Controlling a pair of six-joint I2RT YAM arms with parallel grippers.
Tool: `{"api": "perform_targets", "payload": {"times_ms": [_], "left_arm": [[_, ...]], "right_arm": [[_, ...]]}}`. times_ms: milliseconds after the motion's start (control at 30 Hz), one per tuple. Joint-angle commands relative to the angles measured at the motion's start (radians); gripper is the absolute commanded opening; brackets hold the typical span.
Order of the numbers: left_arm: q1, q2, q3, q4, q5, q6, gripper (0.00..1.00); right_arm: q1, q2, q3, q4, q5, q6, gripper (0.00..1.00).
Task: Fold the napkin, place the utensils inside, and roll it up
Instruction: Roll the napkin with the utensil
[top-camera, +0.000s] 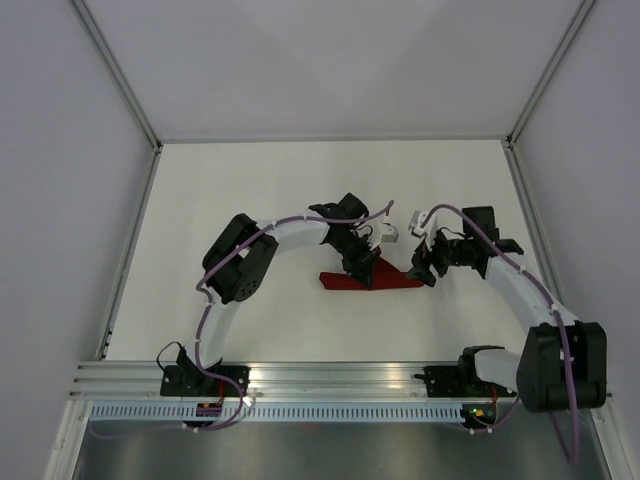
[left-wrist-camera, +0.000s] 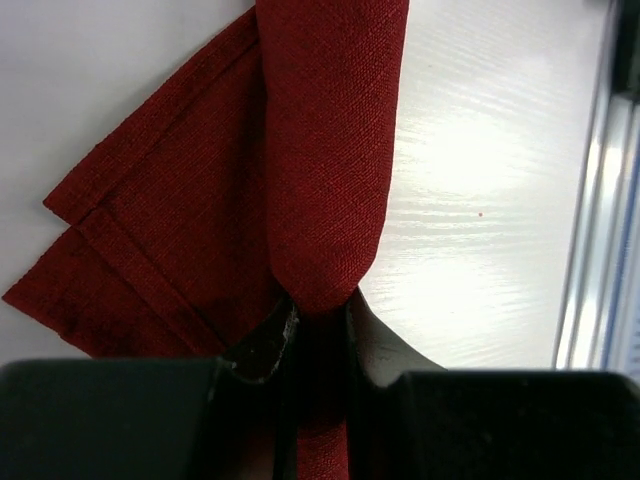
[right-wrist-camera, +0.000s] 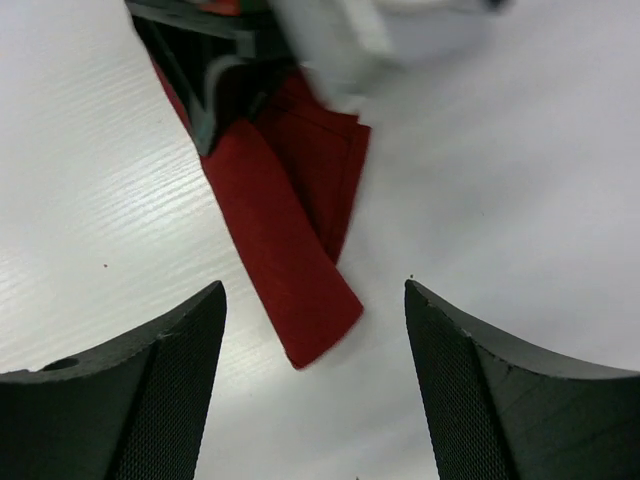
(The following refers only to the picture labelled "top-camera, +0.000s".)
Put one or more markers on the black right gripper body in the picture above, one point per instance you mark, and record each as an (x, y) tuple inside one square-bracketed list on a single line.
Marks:
[(445, 252)]

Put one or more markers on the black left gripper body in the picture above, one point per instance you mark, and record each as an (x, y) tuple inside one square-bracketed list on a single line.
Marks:
[(355, 254)]

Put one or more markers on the red cloth napkin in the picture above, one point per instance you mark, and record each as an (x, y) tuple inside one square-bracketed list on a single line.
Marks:
[(385, 277)]

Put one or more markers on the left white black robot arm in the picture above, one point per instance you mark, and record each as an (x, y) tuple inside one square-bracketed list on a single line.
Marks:
[(237, 263)]

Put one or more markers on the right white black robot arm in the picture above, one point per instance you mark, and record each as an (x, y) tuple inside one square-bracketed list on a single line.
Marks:
[(562, 365)]

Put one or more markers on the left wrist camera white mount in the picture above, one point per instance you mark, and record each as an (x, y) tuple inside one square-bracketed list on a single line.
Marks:
[(383, 233)]

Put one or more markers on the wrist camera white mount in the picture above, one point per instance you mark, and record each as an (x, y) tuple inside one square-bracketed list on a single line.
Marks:
[(424, 225), (383, 233)]

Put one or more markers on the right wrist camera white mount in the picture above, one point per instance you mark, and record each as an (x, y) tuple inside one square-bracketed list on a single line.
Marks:
[(424, 225)]

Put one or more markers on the right robot arm base mount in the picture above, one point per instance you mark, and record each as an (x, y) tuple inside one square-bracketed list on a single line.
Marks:
[(448, 381)]

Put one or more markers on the aluminium frame rail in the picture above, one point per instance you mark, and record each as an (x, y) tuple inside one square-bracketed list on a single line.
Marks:
[(268, 381)]

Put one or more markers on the white slotted cable duct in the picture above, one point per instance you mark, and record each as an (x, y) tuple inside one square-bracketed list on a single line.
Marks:
[(281, 411)]

